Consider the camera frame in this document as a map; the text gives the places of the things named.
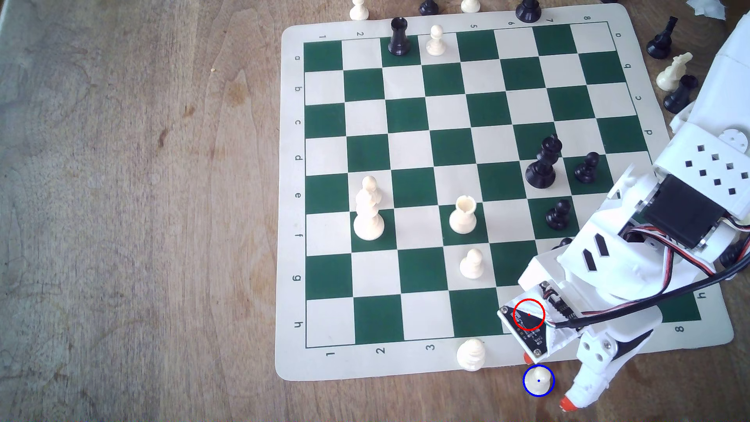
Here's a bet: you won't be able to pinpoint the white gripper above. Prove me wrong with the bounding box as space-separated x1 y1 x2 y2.
518 208 693 411

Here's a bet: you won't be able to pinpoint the white pawn chess piece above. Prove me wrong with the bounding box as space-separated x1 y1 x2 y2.
525 367 553 396
459 249 486 280
426 25 446 57

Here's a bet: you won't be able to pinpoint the white knight chess piece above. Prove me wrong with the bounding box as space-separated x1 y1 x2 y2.
655 52 693 92
456 338 486 372

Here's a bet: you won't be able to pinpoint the white rook chess piece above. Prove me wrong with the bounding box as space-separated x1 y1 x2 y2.
449 195 478 235

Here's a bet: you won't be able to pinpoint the black queen chess piece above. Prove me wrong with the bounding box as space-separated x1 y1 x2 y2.
525 134 564 190

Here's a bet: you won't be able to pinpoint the white king chess piece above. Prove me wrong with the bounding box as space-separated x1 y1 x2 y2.
352 175 386 241

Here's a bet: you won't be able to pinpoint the green and white chess mat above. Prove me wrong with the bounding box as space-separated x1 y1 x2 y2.
274 3 735 383

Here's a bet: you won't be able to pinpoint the black bishop chess piece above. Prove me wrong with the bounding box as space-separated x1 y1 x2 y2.
647 16 679 60

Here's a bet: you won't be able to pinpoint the black rook chess piece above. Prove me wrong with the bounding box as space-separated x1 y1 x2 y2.
388 17 411 57

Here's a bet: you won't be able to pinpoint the white crumpled paper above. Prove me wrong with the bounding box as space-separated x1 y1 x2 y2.
687 0 727 20

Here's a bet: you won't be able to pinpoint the black camera circuit board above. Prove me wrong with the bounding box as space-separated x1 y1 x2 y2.
497 298 564 359

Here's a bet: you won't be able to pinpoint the black camera cable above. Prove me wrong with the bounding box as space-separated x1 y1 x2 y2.
552 265 750 327

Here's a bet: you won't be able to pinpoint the red black white servo wires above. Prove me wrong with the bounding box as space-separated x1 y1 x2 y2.
624 218 750 297

